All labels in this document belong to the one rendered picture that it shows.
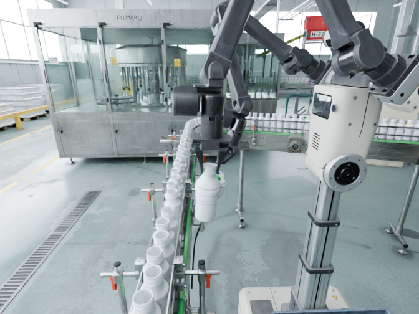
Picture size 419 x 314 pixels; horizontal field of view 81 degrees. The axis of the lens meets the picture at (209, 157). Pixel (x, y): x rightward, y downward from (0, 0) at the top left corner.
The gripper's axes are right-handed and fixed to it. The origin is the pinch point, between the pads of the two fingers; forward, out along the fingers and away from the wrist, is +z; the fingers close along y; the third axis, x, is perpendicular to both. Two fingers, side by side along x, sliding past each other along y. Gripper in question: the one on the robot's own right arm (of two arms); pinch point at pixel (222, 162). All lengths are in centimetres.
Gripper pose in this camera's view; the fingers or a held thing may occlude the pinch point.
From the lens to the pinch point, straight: 104.7
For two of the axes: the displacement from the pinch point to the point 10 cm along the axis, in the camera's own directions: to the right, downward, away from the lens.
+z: -3.4, 8.9, 3.1
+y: 0.3, 3.4, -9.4
